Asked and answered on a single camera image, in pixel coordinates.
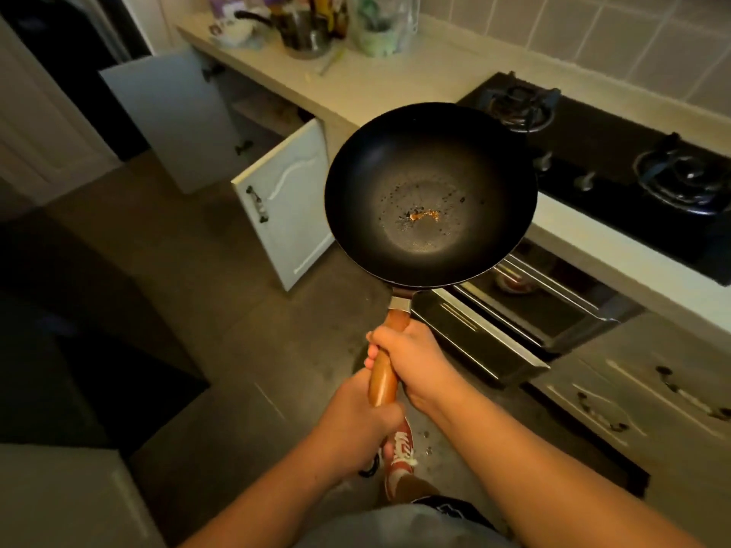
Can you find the person's left hand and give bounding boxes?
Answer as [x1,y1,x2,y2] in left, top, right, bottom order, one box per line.
[313,368,406,480]

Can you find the person's right hand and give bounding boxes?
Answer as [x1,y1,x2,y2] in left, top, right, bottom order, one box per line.
[365,320,458,418]

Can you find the black wok with wooden handle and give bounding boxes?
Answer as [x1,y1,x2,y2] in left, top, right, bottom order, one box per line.
[324,101,539,408]

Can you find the person's left forearm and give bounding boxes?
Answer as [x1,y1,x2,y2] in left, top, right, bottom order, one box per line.
[182,436,355,548]

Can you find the person's right forearm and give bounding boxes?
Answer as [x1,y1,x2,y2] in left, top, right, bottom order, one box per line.
[425,385,706,548]

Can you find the red sneaker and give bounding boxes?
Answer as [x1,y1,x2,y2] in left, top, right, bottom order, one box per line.
[384,416,419,502]

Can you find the grey shirt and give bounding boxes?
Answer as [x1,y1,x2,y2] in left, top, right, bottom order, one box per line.
[294,503,517,548]

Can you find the black shorts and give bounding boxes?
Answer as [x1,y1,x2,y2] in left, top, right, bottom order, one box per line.
[411,495,500,532]

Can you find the open built-in oven drawer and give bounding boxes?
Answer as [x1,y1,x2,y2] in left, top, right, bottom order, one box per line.
[410,239,643,389]

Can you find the white cabinet door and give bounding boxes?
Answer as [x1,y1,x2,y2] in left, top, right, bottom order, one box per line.
[231,117,336,292]
[99,46,255,194]

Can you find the white cabinet drawer front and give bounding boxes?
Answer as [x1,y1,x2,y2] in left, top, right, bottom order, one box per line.
[528,311,731,548]

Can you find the black gas burner grate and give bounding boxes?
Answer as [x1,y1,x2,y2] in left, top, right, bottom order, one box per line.
[633,132,731,216]
[481,72,562,133]

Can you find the green vegetable scrap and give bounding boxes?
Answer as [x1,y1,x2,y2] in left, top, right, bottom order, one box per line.
[318,48,347,76]

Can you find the black glass gas hob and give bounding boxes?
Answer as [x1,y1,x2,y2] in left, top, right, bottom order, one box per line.
[456,72,731,287]

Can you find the clear glass jar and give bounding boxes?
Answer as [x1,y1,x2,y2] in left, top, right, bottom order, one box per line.
[348,0,422,57]

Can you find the white appliance top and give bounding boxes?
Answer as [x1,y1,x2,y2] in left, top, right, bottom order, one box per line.
[0,444,166,548]

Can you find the white bowl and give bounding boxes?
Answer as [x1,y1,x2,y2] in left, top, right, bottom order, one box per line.
[208,18,255,48]

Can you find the steel pot with black handle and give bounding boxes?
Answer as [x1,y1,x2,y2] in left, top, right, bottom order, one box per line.
[234,6,334,60]

